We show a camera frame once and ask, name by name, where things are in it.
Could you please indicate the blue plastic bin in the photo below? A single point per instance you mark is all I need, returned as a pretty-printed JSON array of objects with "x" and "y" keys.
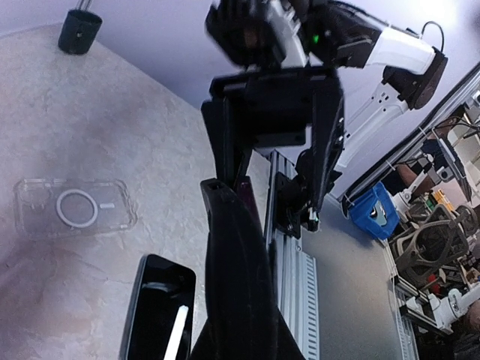
[{"x": 374, "y": 213}]

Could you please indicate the right aluminium frame post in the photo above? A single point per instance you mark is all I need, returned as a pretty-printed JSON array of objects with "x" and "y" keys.
[{"x": 83, "y": 5}]

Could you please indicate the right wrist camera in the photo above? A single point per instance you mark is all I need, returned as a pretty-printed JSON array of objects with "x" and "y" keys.
[{"x": 260, "y": 34}]

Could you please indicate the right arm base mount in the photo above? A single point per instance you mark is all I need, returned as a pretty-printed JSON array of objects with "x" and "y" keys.
[{"x": 296, "y": 206}]

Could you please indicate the front aluminium rail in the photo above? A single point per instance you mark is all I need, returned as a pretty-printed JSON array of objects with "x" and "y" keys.
[{"x": 295, "y": 272}]

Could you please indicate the teal-edged smartphone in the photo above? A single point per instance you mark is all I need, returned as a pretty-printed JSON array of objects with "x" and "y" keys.
[{"x": 159, "y": 317}]

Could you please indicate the dark green cup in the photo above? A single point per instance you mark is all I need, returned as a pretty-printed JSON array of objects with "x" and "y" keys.
[{"x": 78, "y": 32}]

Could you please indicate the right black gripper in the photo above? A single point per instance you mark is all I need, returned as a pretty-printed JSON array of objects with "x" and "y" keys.
[{"x": 267, "y": 109}]

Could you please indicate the clear magsafe case right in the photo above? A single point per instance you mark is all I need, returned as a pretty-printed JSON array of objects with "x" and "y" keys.
[{"x": 54, "y": 208}]

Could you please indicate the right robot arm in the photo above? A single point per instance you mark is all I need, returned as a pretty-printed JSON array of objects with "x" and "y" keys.
[{"x": 384, "y": 70}]

